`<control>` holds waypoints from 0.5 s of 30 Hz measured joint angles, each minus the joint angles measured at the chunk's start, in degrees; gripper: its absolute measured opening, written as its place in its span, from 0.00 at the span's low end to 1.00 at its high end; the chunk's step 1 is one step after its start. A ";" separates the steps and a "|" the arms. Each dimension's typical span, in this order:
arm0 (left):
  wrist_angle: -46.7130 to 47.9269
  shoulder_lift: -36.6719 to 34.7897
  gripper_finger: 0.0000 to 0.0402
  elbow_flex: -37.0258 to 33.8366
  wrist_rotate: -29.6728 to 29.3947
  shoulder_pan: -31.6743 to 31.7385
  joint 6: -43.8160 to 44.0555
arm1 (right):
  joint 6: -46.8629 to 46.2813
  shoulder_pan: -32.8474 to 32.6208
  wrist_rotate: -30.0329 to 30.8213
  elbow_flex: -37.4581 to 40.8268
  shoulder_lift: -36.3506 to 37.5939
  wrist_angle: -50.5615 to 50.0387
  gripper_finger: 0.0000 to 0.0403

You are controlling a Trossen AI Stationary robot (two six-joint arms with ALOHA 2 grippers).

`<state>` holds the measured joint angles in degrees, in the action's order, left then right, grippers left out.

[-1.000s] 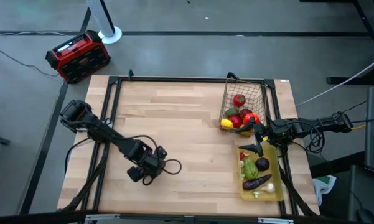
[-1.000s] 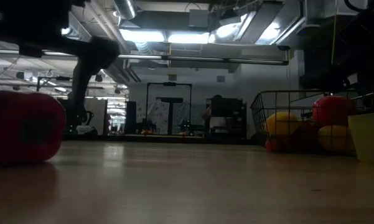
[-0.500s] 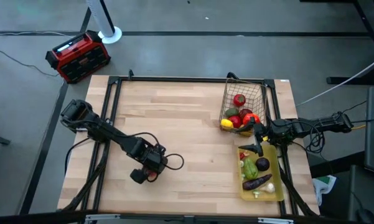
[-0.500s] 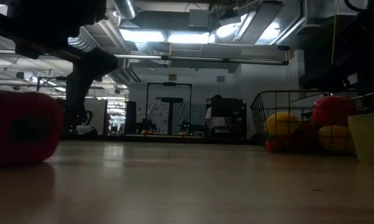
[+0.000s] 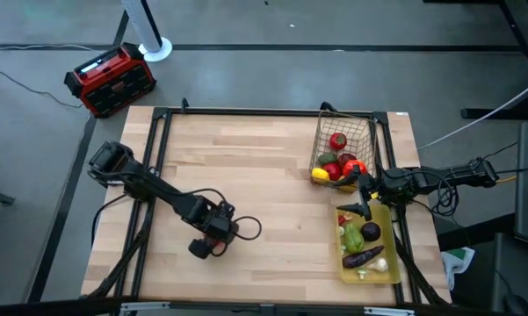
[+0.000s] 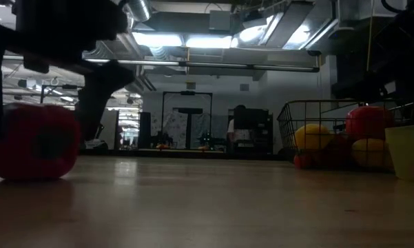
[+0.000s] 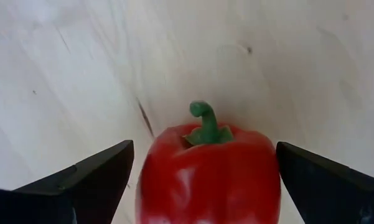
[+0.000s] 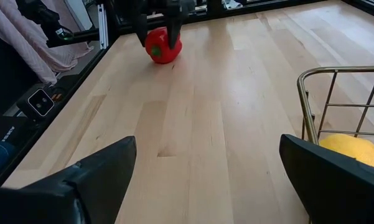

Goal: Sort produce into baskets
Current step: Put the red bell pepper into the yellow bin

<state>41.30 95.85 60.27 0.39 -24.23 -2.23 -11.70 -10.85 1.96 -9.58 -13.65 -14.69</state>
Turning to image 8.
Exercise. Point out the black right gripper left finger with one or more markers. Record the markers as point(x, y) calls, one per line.
point(65, 202)

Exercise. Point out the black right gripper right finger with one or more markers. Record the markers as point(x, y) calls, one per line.
point(339, 196)

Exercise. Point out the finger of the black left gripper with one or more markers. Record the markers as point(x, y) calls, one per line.
point(141, 28)
point(173, 28)

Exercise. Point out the red bell pepper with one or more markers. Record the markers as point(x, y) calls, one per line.
point(160, 51)

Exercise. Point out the yellow lemon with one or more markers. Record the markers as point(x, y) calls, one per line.
point(354, 149)

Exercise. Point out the black bag with white print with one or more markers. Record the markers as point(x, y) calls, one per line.
point(6, 133)

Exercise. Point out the pink fabric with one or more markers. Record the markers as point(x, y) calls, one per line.
point(25, 40)

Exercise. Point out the silver metal bracket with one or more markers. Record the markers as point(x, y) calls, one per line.
point(102, 28)

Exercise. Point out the small white-rimmed camera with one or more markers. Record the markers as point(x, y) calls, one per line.
point(40, 102)

